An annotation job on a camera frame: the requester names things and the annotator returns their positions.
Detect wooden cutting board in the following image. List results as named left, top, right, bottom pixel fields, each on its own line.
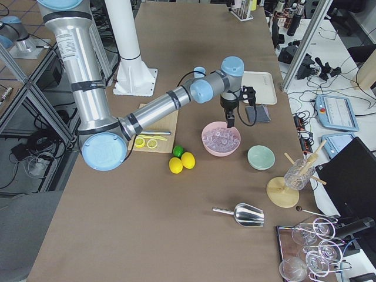
left=133, top=103, right=178, bottom=153

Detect wine glass near front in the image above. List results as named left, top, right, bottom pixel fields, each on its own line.
left=279, top=251, right=330, bottom=281

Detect lower yellow lemon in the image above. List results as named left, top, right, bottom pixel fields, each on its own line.
left=169, top=157, right=183, bottom=174

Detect yellow-green cup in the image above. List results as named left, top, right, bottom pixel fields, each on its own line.
left=250, top=0, right=257, bottom=11

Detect clear glass on stand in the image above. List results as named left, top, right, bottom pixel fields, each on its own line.
left=284, top=159, right=315, bottom=191

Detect blue cup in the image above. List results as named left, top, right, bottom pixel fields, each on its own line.
left=193, top=66, right=206, bottom=79

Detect pile of clear ice cubes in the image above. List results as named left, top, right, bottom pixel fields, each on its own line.
left=202, top=126, right=240, bottom=153

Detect yellow lemon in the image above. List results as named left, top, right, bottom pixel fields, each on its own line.
left=169, top=157, right=183, bottom=174
left=180, top=152, right=196, bottom=169

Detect steel ice scoop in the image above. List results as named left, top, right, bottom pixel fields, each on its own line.
left=212, top=203, right=264, bottom=227

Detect wine glass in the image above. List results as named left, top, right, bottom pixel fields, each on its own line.
left=303, top=240, right=343, bottom=265
left=291, top=217, right=335, bottom=246
left=279, top=251, right=330, bottom=281

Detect wine glass middle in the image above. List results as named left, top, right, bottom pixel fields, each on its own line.
left=303, top=240, right=343, bottom=265

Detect yellow plastic knife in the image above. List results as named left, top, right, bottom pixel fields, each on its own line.
left=140, top=135, right=168, bottom=141

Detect white cup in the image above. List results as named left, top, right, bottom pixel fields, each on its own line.
left=231, top=0, right=241, bottom=9

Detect grey folded cloth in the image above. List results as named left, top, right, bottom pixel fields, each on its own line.
left=245, top=105, right=271, bottom=123

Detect white wire cup rack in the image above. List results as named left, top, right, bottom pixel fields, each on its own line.
left=230, top=0, right=253, bottom=22

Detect upper yellow lemon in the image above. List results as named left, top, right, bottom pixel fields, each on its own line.
left=180, top=152, right=196, bottom=169

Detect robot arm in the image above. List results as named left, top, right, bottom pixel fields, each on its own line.
left=38, top=1, right=244, bottom=171

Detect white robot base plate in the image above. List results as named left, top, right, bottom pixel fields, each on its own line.
left=113, top=59, right=158, bottom=97

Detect lemon half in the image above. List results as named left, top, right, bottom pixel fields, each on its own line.
left=135, top=136, right=146, bottom=148
left=146, top=139, right=158, bottom=149

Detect green bowl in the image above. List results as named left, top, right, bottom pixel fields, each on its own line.
left=247, top=145, right=276, bottom=170

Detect black glass rack tray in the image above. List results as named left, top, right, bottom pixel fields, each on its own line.
left=276, top=226, right=353, bottom=281

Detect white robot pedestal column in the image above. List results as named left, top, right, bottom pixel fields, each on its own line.
left=105, top=0, right=140, bottom=61

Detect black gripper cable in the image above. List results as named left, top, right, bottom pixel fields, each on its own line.
left=236, top=96, right=257, bottom=126

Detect wooden cup stand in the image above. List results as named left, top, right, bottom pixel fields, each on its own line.
left=267, top=140, right=327, bottom=208

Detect green lime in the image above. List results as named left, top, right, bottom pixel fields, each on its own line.
left=173, top=145, right=184, bottom=158

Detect lower lemon half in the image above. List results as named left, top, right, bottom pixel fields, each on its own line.
left=135, top=136, right=146, bottom=148

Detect upper lemon half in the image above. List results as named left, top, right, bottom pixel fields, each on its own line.
left=146, top=139, right=158, bottom=149

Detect wine glass upper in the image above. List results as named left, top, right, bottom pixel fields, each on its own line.
left=291, top=217, right=335, bottom=246

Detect blue teach pendant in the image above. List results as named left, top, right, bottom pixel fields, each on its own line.
left=315, top=95, right=359, bottom=132

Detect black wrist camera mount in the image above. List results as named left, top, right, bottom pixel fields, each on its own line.
left=239, top=85, right=256, bottom=106

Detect cream rabbit tray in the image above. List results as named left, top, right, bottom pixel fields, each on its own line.
left=242, top=71, right=277, bottom=105

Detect pink bowl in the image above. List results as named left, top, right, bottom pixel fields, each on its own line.
left=201, top=121, right=241, bottom=157

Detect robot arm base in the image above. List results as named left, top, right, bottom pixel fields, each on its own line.
left=1, top=16, right=44, bottom=59

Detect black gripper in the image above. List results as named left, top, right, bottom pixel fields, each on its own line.
left=220, top=93, right=239, bottom=128

